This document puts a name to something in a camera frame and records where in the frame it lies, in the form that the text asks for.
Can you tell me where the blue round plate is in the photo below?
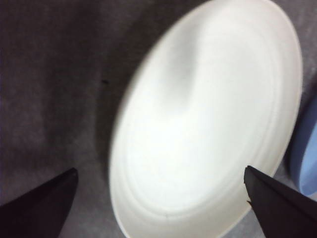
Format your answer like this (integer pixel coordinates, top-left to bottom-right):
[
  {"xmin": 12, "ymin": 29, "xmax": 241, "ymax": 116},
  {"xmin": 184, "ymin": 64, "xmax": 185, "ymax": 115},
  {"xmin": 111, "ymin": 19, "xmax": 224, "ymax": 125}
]
[{"xmin": 288, "ymin": 93, "xmax": 317, "ymax": 199}]

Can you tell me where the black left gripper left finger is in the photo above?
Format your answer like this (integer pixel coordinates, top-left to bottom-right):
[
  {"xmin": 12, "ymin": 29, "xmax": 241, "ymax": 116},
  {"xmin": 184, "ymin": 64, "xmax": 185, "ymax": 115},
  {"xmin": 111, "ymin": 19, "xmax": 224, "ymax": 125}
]
[{"xmin": 0, "ymin": 168, "xmax": 79, "ymax": 238}]

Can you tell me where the white round plate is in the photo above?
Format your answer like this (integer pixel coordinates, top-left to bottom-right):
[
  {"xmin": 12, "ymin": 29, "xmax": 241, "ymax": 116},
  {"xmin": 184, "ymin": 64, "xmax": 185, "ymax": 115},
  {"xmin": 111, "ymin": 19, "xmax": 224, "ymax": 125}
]
[{"xmin": 108, "ymin": 0, "xmax": 303, "ymax": 238}]

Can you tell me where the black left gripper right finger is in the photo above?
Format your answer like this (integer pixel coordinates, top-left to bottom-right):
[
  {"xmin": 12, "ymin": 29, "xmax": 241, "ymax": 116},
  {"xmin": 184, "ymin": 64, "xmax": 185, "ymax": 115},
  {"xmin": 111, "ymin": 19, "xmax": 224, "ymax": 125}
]
[{"xmin": 244, "ymin": 165, "xmax": 317, "ymax": 238}]

